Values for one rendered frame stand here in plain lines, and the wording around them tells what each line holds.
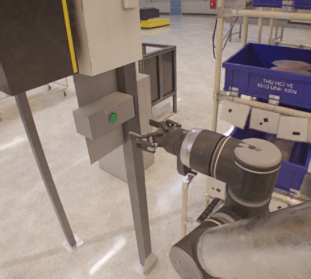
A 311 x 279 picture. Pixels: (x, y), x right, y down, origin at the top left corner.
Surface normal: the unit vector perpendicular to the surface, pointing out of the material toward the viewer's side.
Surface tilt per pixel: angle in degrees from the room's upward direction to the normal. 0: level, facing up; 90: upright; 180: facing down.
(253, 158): 6
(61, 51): 90
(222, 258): 80
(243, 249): 72
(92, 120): 90
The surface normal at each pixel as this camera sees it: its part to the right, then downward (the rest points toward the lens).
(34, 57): 0.79, 0.26
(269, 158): -0.01, -0.83
